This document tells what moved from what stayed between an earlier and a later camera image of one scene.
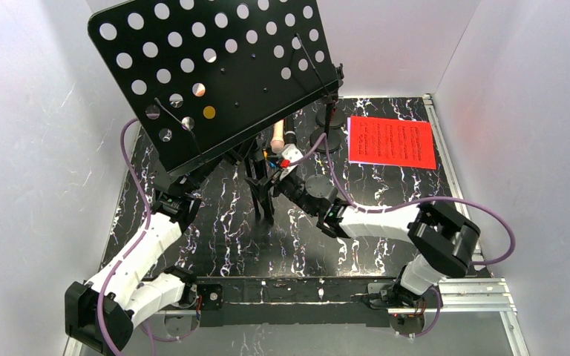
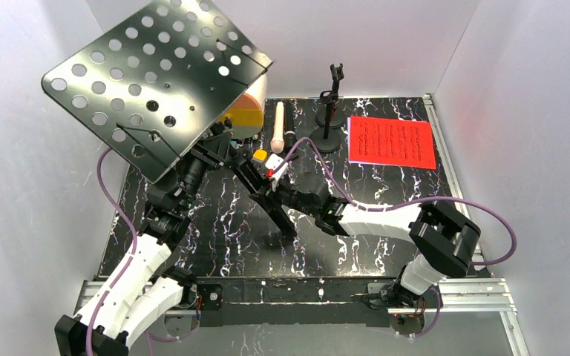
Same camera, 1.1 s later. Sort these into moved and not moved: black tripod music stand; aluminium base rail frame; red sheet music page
Moved: black tripod music stand
Not moved: aluminium base rail frame; red sheet music page
